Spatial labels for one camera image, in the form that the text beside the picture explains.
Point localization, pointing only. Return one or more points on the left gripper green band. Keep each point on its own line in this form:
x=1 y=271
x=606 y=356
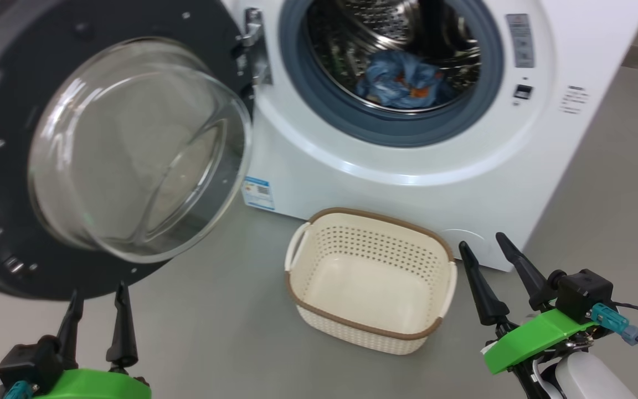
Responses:
x=97 y=385

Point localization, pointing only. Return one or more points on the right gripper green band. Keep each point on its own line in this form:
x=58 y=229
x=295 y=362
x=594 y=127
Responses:
x=535 y=338

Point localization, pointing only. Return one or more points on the blue garment small orange prints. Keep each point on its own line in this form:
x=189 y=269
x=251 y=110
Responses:
x=424 y=72

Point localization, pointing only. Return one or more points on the cream basket with brown rim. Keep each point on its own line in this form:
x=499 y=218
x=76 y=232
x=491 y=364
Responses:
x=374 y=288

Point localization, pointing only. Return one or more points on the white front-load washing machine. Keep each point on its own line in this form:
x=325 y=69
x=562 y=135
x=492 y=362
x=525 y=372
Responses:
x=574 y=166

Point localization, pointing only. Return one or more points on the grey rubber door gasket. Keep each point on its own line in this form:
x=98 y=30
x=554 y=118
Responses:
x=485 y=100

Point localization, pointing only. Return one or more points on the black door lock socket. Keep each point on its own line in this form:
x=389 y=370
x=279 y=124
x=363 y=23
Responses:
x=523 y=92

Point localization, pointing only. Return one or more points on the metal door hinge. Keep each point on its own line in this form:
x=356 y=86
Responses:
x=252 y=33

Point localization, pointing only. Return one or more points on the round white filter cover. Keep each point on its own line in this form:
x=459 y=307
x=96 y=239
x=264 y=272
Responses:
x=479 y=244

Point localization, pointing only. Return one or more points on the small printed text label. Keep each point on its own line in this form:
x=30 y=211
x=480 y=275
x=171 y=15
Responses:
x=574 y=100

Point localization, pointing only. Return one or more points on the blue white energy label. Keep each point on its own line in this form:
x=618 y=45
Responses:
x=258 y=194

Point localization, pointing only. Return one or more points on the grey instruction label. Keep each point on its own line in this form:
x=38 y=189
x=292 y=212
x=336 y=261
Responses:
x=520 y=41

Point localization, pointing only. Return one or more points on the perforated steel drum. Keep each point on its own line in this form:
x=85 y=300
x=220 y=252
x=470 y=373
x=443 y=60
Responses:
x=352 y=33

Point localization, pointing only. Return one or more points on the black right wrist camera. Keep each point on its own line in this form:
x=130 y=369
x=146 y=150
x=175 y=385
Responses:
x=585 y=293

